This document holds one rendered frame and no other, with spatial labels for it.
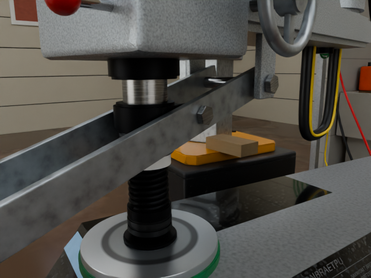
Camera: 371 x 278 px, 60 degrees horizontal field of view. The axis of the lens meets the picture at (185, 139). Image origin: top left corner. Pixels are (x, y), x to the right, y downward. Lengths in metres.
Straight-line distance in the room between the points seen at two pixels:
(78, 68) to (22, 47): 1.02
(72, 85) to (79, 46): 6.34
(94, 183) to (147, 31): 0.17
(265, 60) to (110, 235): 0.38
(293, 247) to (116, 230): 0.29
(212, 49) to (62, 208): 0.25
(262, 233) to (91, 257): 0.29
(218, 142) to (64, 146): 0.92
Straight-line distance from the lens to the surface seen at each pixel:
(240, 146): 1.23
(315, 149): 3.44
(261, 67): 0.55
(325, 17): 0.75
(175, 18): 0.36
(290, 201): 0.76
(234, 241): 0.58
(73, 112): 6.78
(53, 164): 0.46
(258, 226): 0.63
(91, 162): 0.36
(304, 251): 0.58
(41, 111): 6.63
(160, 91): 0.45
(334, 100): 1.11
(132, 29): 0.33
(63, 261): 0.65
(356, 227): 0.68
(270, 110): 7.14
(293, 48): 0.46
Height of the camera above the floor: 1.11
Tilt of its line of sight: 12 degrees down
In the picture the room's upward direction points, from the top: 1 degrees counter-clockwise
